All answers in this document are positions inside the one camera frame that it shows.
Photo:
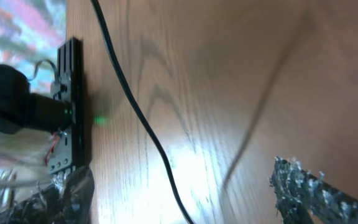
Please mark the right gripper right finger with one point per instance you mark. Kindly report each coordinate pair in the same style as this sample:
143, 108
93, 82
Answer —
300, 195

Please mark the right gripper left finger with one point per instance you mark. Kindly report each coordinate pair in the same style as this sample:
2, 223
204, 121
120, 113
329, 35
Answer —
66, 201

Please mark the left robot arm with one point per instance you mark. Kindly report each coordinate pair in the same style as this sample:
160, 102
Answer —
19, 108

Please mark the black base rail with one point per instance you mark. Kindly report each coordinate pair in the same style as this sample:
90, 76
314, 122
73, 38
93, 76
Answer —
68, 151

